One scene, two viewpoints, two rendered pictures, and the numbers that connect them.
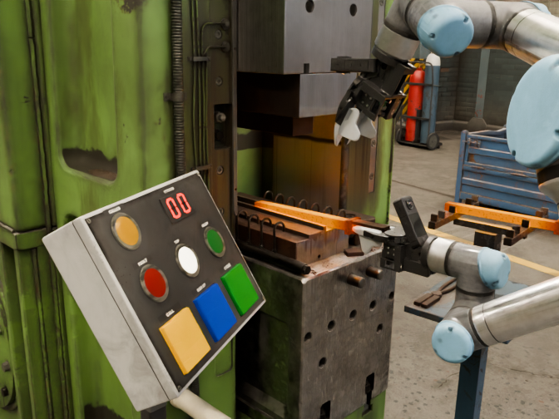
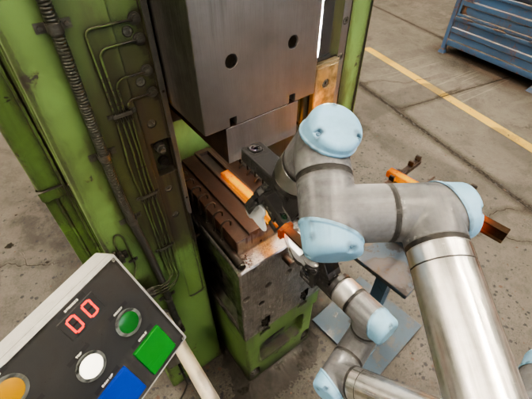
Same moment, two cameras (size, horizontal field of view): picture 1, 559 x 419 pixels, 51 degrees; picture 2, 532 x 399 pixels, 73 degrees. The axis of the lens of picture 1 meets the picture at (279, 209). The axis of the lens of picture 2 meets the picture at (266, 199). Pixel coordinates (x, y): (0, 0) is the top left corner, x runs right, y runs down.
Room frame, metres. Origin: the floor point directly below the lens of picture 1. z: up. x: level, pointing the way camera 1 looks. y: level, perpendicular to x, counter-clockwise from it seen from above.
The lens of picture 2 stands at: (0.68, -0.22, 1.80)
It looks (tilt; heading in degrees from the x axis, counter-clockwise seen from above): 45 degrees down; 9
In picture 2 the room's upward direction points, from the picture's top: straight up
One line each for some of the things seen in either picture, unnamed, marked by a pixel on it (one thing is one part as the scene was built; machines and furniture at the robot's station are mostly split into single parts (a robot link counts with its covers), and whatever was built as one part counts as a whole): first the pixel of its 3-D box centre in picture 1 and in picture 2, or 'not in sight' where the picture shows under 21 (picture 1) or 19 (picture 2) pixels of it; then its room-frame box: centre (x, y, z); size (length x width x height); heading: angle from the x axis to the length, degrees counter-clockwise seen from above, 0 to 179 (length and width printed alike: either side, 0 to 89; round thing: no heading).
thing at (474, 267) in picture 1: (477, 266); (370, 317); (1.12, -0.40, 1.00); 0.11 x 0.08 x 0.09; 46
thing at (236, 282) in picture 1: (238, 289); (154, 348); (0.96, 0.07, 1.01); 0.07 x 0.05 x 0.07; 161
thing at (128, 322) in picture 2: (215, 241); (128, 321); (0.98, 0.11, 1.09); 0.05 x 0.03 x 0.04; 136
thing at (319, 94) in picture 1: (265, 88); (216, 95); (1.52, 0.04, 1.32); 0.42 x 0.20 x 0.10; 46
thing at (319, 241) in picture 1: (264, 224); (226, 192); (1.52, 0.04, 0.96); 0.42 x 0.20 x 0.09; 46
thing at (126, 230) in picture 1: (126, 231); (9, 392); (0.81, 0.22, 1.16); 0.05 x 0.03 x 0.04; 136
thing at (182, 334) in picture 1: (184, 340); not in sight; (0.78, 0.14, 1.01); 0.07 x 0.05 x 0.07; 161
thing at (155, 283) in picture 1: (154, 283); not in sight; (0.79, 0.18, 1.09); 0.05 x 0.03 x 0.04; 136
